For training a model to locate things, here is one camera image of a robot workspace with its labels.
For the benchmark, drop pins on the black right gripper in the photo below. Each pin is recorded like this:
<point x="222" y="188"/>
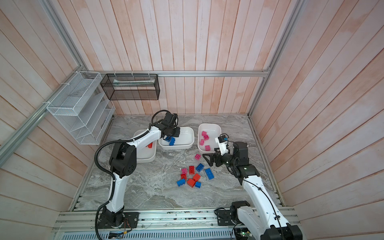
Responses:
<point x="212" y="155"/>

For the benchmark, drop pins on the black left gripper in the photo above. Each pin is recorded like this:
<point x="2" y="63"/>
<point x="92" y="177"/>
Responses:
<point x="177" y="134"/>

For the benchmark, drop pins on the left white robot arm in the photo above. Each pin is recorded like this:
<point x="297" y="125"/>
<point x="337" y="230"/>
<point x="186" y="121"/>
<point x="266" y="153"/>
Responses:
<point x="123" y="162"/>

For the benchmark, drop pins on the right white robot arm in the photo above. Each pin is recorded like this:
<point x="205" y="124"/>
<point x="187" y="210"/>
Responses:
<point x="261" y="195"/>

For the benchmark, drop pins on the middle white plastic bin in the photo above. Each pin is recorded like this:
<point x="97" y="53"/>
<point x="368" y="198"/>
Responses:
<point x="185" y="140"/>

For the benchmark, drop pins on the white plastic bin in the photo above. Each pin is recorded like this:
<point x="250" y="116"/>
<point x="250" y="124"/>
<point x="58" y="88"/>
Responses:
<point x="144" y="154"/>
<point x="185" y="140"/>
<point x="213" y="131"/>

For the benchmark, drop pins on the right white plastic bin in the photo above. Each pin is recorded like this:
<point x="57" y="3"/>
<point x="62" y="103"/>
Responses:
<point x="213" y="131"/>

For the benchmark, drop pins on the blue small lego brick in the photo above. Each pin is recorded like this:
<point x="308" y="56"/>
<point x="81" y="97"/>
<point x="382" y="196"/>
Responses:
<point x="198" y="184"/>

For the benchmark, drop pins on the left white plastic bin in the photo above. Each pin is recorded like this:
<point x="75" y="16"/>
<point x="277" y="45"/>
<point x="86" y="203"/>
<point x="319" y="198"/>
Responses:
<point x="144" y="154"/>

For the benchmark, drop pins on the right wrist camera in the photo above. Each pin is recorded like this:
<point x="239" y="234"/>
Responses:
<point x="222" y="138"/>

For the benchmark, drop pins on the black wire mesh basket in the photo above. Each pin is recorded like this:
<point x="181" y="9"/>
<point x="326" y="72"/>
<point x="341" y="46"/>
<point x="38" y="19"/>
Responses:
<point x="127" y="87"/>

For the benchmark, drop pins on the white wire mesh shelf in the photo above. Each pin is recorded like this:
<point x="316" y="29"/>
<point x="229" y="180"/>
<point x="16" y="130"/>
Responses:
<point x="84" y="113"/>

